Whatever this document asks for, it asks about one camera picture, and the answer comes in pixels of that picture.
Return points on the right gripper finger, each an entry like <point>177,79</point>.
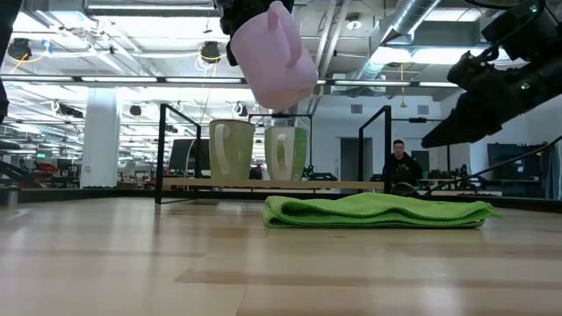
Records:
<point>465,123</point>

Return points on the black-framed wooden shelf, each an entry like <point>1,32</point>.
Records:
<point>342,184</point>

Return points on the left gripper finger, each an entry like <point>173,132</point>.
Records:
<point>232,55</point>

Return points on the pale green mug white interior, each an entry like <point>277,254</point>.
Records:
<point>239,149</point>

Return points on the slanted silver ceiling duct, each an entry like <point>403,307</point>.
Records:
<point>410,15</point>

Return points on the long ceiling light bar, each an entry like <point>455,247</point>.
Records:
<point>118,79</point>

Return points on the black background robot arm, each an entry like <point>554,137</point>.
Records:
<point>320,176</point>

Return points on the round ceiling fixture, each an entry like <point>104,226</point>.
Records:
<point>354,24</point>

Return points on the dark background monitor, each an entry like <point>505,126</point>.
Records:
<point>180,155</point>

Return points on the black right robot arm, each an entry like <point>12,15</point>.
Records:
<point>527,26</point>

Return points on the grey door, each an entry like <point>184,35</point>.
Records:
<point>353,158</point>

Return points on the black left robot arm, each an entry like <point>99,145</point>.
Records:
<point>6,17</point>

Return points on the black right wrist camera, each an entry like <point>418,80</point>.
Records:
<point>470,70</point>

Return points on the white building pillar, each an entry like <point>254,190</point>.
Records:
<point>101,140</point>

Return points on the person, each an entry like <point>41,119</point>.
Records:
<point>401,169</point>

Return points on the folded green microfibre cloth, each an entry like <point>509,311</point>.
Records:
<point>373,210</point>

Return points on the pink plastic mug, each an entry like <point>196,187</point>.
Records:
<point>276,66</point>

